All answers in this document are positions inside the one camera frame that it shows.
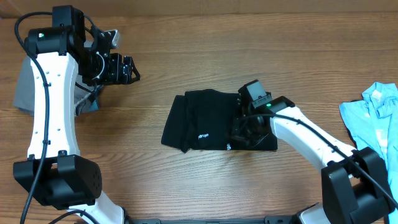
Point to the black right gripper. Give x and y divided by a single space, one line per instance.
238 135

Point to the black polo shirt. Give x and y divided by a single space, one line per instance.
203 120

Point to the grey folded shirt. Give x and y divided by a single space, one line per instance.
24 94

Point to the light blue shirt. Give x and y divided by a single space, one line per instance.
372 122

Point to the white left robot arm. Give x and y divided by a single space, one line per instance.
54 172

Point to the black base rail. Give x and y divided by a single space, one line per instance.
214 221

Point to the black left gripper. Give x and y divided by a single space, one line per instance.
114 76

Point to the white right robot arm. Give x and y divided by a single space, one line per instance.
354 182

